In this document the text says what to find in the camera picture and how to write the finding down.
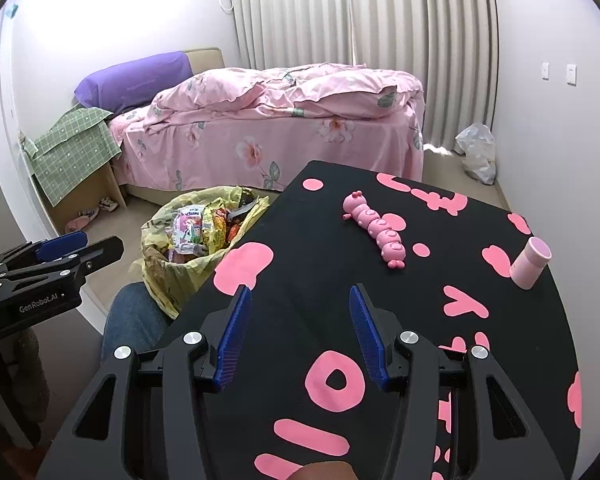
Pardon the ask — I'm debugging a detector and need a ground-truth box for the white pleated curtain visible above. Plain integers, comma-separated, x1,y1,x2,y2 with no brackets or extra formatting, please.
230,0,498,148

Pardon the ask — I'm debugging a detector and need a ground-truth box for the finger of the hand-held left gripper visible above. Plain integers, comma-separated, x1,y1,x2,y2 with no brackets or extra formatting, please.
0,236,125,289
0,231,90,273

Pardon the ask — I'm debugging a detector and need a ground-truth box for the purple pillow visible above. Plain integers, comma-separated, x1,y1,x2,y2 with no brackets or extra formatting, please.
74,51,196,111

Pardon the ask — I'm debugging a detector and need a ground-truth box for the person's right hand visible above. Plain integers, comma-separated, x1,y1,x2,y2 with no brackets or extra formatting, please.
285,461,358,480

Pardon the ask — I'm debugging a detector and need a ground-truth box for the small colourful wrapper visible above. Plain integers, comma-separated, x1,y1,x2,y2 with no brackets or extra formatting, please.
172,206,207,257

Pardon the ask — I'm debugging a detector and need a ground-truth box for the black tablecloth with pink shapes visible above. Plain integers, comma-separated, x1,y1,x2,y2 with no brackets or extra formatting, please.
172,160,583,480

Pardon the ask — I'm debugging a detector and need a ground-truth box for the person's leg in jeans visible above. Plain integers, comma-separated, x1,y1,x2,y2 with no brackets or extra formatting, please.
100,282,181,376

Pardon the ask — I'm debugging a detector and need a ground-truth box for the cardboard box nightstand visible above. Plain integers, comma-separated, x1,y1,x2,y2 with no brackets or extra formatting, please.
50,160,128,236

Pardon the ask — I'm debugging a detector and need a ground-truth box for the pink cup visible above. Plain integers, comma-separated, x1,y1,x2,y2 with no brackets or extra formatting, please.
509,236,552,291

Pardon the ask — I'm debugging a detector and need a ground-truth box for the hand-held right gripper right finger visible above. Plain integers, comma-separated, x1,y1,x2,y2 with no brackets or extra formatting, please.
348,283,566,480

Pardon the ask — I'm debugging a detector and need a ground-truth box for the white curtain rod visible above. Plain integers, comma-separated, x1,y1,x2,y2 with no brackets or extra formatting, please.
346,0,361,66

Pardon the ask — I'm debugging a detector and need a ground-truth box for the yellow snack packet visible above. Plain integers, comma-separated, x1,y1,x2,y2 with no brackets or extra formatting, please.
200,205,230,252

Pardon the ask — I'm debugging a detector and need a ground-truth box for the white plastic bag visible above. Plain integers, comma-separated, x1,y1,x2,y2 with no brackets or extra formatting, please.
454,122,497,186

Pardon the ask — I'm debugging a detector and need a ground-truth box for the pink caterpillar toy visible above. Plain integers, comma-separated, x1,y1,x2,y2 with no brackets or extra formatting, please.
342,191,408,270

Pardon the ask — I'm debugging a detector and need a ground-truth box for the pink floral duvet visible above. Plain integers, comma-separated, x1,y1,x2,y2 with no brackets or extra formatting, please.
150,63,425,121

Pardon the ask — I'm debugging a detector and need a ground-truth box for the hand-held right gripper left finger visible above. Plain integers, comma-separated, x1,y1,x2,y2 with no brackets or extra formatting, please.
36,284,253,480

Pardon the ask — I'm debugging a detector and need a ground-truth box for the yellow plastic trash bag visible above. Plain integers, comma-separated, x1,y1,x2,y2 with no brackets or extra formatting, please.
140,185,272,321

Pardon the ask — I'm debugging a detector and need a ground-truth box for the green checked cloth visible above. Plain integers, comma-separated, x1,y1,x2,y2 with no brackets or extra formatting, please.
20,107,123,208

